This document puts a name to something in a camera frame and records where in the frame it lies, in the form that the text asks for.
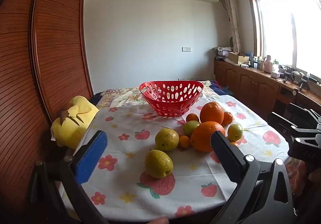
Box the wooden slatted wardrobe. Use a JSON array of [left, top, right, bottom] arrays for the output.
[[0, 0, 95, 217]]

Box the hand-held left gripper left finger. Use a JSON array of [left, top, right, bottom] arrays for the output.
[[30, 130, 111, 224]]

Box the yellow-green pear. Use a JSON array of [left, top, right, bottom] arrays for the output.
[[144, 149, 174, 179], [155, 128, 180, 152]]

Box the white strawberry print cloth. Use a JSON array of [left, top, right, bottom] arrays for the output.
[[58, 94, 291, 222]]

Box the red perforated plastic basket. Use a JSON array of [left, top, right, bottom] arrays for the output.
[[139, 80, 204, 117]]

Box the person's left hand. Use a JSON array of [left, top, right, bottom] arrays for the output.
[[147, 216, 169, 224]]

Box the yellow plush toy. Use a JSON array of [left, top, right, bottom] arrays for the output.
[[50, 95, 100, 150]]

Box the wooden framed window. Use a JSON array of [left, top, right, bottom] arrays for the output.
[[244, 0, 321, 83]]

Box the large orange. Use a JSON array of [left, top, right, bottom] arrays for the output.
[[200, 101, 224, 125], [191, 121, 226, 152]]

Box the dark blue bedsheet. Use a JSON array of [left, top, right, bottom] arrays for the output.
[[209, 81, 229, 94]]

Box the small green round fruit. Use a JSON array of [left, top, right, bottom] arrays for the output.
[[227, 124, 243, 141], [183, 120, 201, 138]]

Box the patterned curtain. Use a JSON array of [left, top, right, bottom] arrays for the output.
[[220, 0, 243, 53]]

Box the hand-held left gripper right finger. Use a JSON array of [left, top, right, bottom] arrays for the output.
[[208, 131, 294, 224]]

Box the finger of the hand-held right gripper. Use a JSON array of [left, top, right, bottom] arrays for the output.
[[286, 102, 321, 125], [267, 112, 321, 139]]

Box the wooden cabinet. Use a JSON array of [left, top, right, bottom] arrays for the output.
[[213, 58, 321, 120]]

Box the black tripod stand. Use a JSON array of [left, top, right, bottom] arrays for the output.
[[283, 69, 295, 83], [298, 76, 311, 92]]

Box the cardboard box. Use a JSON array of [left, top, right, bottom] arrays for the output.
[[228, 52, 249, 65]]

